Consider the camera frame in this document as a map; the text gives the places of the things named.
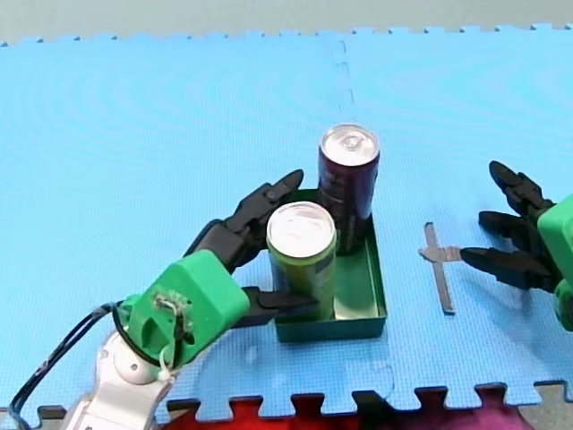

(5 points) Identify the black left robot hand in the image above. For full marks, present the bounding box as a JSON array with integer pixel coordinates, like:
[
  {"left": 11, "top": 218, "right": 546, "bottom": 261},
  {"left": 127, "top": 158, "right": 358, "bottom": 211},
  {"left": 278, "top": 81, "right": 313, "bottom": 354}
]
[{"left": 183, "top": 168, "right": 321, "bottom": 331}]

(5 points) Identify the green drink can dark band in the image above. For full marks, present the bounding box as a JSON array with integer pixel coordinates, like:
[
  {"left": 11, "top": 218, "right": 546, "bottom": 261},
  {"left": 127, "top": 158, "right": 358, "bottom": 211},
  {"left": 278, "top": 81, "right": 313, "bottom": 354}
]
[{"left": 265, "top": 202, "right": 338, "bottom": 322}]

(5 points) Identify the shallow green tray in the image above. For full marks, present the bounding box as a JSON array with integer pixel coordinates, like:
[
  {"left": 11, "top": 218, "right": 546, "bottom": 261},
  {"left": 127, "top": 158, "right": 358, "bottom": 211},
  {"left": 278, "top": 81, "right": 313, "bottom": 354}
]
[{"left": 270, "top": 188, "right": 389, "bottom": 344}]

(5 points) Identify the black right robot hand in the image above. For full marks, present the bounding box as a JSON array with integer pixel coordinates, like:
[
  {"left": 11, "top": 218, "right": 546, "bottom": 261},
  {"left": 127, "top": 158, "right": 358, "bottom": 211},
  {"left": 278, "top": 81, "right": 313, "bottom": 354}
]
[{"left": 459, "top": 159, "right": 559, "bottom": 295}]

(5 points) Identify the dark purple drink can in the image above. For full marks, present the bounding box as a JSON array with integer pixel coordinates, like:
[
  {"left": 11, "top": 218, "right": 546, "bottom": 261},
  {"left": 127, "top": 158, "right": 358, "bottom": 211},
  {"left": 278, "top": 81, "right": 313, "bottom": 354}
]
[{"left": 317, "top": 124, "right": 381, "bottom": 257}]

